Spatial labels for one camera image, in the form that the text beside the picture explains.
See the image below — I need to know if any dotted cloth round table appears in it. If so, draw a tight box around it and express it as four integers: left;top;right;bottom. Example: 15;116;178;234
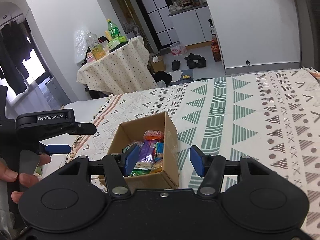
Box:
76;36;158;95

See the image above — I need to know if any red bottle pack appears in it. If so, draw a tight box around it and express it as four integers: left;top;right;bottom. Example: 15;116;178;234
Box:
170;42;187;56

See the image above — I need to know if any yellow liquid bottle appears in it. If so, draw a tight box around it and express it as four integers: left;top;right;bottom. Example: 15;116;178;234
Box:
86;30;106;60

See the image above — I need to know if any black slippers pair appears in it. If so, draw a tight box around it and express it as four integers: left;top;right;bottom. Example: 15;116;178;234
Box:
184;53;207;69

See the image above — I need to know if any dark red bottle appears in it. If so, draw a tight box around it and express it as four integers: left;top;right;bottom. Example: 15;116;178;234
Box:
211;35;222;62

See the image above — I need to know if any single black slipper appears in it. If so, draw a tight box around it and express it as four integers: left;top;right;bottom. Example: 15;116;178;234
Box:
171;60;181;71

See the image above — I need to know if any brown cardboard box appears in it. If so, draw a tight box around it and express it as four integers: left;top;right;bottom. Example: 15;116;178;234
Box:
108;112;179;191

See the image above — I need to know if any orange biscuit packet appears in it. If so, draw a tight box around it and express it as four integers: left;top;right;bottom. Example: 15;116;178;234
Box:
143;130;164;141

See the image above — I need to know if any dark green snack packet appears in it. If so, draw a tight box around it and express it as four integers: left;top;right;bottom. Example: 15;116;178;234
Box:
130;169;151;177

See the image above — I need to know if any green cookie packet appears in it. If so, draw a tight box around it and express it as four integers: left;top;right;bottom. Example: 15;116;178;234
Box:
134;161;154;170

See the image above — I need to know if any person left hand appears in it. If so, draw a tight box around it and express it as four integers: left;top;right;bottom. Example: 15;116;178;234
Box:
0;153;52;204

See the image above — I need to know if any green blue snack packet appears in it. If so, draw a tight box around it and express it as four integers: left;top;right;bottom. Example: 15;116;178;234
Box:
154;142;164;162

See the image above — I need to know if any patterned bed blanket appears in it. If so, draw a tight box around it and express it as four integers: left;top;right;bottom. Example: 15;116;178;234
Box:
66;68;319;239

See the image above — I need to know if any purple snack packet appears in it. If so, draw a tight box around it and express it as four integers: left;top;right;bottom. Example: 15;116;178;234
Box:
138;140;157;161

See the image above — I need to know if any green soda bottle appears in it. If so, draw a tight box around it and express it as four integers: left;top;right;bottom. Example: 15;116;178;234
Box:
107;19;121;40

